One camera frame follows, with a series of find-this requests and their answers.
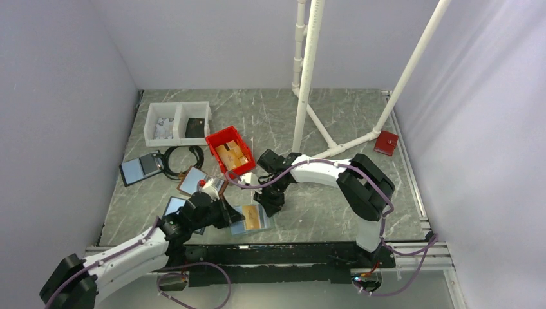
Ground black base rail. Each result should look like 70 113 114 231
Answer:
159 241 396 287

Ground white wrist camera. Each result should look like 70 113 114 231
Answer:
238 172 260 188
198 178 219 200

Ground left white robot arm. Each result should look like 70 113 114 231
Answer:
39 192 245 308

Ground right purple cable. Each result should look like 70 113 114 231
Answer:
225 158 440 299

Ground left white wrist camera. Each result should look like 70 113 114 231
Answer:
198 178 219 200

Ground orange credit card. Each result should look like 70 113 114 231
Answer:
241 205 261 230

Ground purple cable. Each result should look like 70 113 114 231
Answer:
225 158 440 299
44 215 232 309

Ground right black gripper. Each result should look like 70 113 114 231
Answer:
254 177 290 218

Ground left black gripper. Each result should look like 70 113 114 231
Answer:
191 193 244 230

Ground navy blue card holder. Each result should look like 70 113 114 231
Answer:
159 196 206 236

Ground red plastic bin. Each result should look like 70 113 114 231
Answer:
205 126 256 180

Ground black wallet in bin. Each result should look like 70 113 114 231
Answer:
185 118 205 138

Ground brown boxes in red bin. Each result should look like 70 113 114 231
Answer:
215 140 249 171

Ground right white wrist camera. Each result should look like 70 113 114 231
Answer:
238 172 260 188

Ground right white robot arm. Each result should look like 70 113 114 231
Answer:
254 149 395 267

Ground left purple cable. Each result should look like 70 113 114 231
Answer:
44 215 232 309

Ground red leather wallet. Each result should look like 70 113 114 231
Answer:
373 131 399 156

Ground white two-compartment bin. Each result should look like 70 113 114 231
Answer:
143 101 212 147

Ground white PVC pipe frame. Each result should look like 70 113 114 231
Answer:
292 1 449 158

